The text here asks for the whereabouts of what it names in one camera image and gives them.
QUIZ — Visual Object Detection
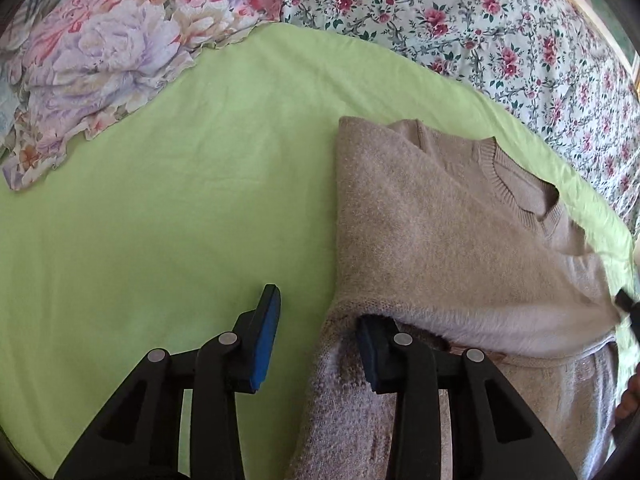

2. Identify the small rose print bedspread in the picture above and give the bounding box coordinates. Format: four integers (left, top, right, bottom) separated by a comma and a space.
225, 0, 640, 241

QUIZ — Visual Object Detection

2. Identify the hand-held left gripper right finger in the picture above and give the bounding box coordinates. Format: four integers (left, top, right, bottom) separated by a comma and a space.
356, 315, 578, 480

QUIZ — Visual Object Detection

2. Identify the beige knit sweater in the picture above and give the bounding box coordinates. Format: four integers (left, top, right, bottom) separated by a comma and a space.
282, 116, 632, 480

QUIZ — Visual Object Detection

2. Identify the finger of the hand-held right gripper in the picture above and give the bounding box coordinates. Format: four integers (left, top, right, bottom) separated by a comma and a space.
614, 289, 640, 353

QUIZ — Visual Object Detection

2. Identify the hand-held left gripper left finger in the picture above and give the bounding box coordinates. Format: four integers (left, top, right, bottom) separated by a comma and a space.
54, 284, 282, 480

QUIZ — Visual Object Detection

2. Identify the light green bed sheet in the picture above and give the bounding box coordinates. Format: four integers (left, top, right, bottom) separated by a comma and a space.
0, 22, 637, 476

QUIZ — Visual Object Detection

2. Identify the pink purple floral pillow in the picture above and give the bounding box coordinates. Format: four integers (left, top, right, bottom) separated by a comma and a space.
0, 0, 284, 192

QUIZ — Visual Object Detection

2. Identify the person's right hand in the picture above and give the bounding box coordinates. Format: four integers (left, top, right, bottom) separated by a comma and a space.
616, 372, 640, 422

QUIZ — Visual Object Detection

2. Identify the light wooden frame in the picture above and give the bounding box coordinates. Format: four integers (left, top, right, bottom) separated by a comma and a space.
537, 0, 640, 92

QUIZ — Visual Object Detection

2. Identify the light blue cloth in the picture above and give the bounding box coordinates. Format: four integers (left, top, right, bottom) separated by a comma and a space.
0, 77, 17, 156

